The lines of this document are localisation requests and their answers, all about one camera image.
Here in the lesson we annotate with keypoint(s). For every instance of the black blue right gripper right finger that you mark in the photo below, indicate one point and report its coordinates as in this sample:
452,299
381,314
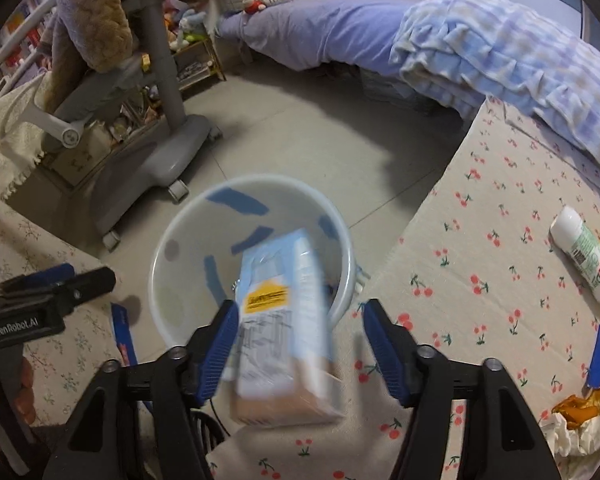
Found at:
501,439

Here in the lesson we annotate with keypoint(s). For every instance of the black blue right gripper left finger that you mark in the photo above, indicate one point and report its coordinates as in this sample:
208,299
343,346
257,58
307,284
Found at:
101,438

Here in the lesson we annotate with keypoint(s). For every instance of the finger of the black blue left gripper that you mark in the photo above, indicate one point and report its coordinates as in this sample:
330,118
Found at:
80,282

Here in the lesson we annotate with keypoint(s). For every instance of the light blue carton box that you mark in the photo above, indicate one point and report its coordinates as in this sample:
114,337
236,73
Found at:
285,374

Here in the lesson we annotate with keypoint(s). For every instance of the white paper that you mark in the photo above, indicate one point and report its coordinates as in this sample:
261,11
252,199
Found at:
563,442

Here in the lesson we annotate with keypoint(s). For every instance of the white plastic trash bin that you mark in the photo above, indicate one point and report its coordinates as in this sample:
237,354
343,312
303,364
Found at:
197,261

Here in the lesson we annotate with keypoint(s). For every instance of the blue flat box on floor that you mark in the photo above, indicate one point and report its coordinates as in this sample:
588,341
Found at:
122,334

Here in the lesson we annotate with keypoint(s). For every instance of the orange snack wrapper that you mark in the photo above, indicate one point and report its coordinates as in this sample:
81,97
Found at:
576,410

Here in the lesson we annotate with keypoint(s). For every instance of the cherry print bed sheet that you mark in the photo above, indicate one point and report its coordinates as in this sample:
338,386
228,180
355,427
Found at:
473,275

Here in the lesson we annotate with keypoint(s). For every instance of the white green plastic bottle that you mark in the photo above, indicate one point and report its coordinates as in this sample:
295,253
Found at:
571,235

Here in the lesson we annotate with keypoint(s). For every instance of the white bookshelf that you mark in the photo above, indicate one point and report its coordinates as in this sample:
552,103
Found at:
20,37

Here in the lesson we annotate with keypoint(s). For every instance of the wooden toy shelf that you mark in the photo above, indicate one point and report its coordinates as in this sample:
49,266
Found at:
191,34

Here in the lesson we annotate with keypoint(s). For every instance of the red white plush toy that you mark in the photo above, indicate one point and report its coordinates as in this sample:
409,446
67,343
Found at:
251,7

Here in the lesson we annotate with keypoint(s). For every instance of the purple bed sheet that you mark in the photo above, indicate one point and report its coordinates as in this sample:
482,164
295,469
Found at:
304,34

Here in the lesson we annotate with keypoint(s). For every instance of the blue plaid ruffled quilt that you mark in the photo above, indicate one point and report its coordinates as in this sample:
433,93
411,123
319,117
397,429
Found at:
459,52

